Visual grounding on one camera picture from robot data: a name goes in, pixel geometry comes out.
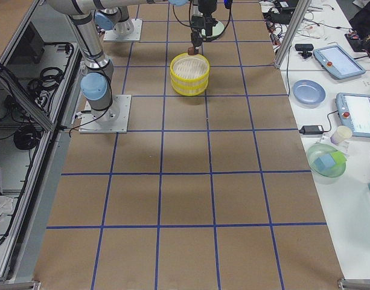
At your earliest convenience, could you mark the teach pendant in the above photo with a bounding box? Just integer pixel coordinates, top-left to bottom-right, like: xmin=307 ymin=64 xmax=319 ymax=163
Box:
xmin=336 ymin=92 xmax=370 ymax=138
xmin=313 ymin=45 xmax=366 ymax=79

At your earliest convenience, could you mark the dark red bun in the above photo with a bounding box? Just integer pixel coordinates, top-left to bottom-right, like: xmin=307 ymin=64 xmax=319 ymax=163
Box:
xmin=187 ymin=46 xmax=199 ymax=56

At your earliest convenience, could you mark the lower teach pendant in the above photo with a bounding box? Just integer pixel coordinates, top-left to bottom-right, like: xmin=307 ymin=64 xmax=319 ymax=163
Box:
xmin=336 ymin=92 xmax=370 ymax=138

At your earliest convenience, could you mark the white paper cup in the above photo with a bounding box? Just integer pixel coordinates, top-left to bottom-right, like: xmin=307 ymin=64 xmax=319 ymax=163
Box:
xmin=330 ymin=126 xmax=352 ymax=145

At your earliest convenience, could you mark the center yellow steamer basket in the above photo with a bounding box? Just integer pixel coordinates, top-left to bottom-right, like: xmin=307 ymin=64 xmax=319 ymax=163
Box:
xmin=171 ymin=79 xmax=208 ymax=96

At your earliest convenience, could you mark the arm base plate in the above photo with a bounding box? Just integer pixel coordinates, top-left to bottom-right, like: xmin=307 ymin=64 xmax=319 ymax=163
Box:
xmin=103 ymin=19 xmax=143 ymax=42
xmin=78 ymin=95 xmax=132 ymax=134

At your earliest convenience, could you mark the blue plate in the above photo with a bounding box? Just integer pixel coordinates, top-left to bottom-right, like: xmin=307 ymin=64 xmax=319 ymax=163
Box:
xmin=292 ymin=79 xmax=326 ymax=109

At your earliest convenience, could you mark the black power adapter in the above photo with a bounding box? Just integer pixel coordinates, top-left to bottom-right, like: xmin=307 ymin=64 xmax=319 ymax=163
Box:
xmin=299 ymin=125 xmax=325 ymax=135

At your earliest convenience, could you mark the aluminium frame post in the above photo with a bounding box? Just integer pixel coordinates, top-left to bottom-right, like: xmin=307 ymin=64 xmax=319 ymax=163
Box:
xmin=274 ymin=0 xmax=311 ymax=68

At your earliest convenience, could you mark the side yellow steamer basket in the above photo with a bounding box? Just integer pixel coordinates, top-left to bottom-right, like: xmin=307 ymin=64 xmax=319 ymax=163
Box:
xmin=170 ymin=53 xmax=210 ymax=82

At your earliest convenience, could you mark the light green plate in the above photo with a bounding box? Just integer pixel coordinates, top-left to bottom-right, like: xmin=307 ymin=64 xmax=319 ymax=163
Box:
xmin=201 ymin=21 xmax=225 ymax=41

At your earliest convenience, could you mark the clear bowl with blocks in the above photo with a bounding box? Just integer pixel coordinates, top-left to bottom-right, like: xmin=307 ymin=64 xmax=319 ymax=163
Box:
xmin=307 ymin=143 xmax=347 ymax=184

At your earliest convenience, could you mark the upper teach pendant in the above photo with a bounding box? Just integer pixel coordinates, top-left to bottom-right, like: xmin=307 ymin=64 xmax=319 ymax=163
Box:
xmin=313 ymin=45 xmax=366 ymax=79

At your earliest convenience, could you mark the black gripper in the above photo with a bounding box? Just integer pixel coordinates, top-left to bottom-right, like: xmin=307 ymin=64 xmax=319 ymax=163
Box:
xmin=190 ymin=0 xmax=217 ymax=50

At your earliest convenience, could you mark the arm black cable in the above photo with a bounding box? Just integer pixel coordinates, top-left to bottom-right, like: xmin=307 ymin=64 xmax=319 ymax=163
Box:
xmin=171 ymin=0 xmax=233 ymax=42

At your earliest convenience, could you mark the black webcam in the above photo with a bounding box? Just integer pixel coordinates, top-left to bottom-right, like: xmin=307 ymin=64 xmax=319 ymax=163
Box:
xmin=295 ymin=43 xmax=314 ymax=59

